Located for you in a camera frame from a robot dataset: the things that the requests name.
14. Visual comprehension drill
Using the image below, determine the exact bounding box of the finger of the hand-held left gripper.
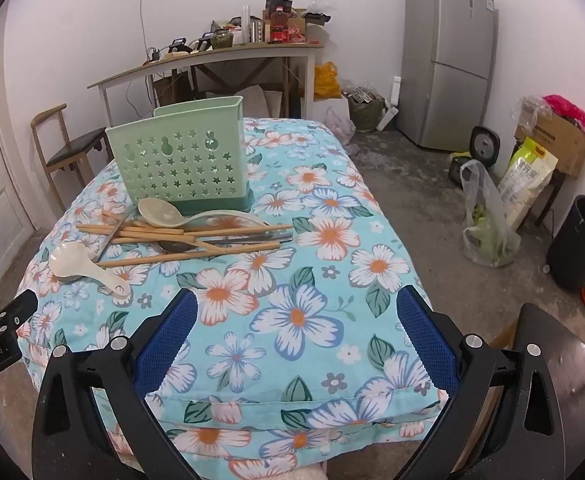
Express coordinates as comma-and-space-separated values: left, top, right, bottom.
0, 291, 40, 348

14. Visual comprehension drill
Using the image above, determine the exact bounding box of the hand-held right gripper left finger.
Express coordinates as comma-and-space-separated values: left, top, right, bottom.
32, 288, 199, 480

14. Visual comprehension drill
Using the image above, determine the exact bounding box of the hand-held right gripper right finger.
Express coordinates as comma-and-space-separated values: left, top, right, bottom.
396, 285, 568, 480

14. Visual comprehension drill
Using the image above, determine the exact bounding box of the cream plastic spoon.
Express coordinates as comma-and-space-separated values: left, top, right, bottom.
49, 241, 132, 297
137, 197, 269, 229

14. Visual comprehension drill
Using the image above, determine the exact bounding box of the metal spoon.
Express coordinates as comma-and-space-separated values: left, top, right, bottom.
158, 231, 294, 255
92, 205, 140, 264

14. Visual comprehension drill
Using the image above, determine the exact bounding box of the pile of bamboo chopsticks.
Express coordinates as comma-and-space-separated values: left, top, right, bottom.
76, 217, 294, 268

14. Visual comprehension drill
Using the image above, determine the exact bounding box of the green perforated utensil holder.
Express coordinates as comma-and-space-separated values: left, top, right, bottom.
105, 95, 256, 216

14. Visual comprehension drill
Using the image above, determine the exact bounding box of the clear bag of vegetables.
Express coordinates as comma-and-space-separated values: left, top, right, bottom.
459, 159, 522, 267

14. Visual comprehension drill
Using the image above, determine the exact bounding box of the floral blue blanket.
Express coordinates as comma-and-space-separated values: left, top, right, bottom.
15, 117, 454, 480

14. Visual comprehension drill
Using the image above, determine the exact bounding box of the wooden chair black seat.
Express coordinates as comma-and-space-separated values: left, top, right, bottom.
30, 104, 116, 211

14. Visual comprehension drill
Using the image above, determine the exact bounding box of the black trash bin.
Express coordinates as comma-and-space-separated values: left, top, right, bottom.
546, 194, 585, 292

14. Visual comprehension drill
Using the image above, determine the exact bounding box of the yellow white rice bag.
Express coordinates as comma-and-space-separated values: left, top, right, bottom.
497, 137, 559, 231

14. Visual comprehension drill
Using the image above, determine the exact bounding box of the black rice cooker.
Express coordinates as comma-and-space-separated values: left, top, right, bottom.
447, 126, 504, 188

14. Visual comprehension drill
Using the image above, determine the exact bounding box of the white leaning carton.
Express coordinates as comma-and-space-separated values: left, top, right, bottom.
376, 105, 401, 132

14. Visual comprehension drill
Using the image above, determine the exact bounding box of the pink plastic bag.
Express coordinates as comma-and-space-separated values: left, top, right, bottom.
325, 106, 357, 146

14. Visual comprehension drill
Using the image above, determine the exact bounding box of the green bag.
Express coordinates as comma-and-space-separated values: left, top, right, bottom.
347, 87, 389, 133

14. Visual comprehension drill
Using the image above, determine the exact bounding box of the brown cardboard box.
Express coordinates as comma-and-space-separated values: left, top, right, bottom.
515, 110, 585, 179

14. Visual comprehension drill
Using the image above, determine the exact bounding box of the beige sack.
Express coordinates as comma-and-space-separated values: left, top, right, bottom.
206, 85, 287, 121

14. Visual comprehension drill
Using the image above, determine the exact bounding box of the white box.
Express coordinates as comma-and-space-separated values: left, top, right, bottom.
312, 94, 350, 123

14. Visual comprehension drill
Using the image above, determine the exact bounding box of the yellow plastic bag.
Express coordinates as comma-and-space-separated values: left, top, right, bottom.
313, 61, 341, 99

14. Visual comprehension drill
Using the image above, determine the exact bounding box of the silver refrigerator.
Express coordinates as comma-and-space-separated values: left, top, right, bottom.
396, 0, 499, 152

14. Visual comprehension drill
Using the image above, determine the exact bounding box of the long wooden desk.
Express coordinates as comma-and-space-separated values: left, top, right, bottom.
87, 42, 325, 128

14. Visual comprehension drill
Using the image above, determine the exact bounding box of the red bottle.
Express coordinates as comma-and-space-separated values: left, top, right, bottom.
271, 7, 289, 44

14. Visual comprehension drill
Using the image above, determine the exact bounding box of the wall cable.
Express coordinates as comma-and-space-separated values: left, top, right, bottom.
139, 0, 149, 58

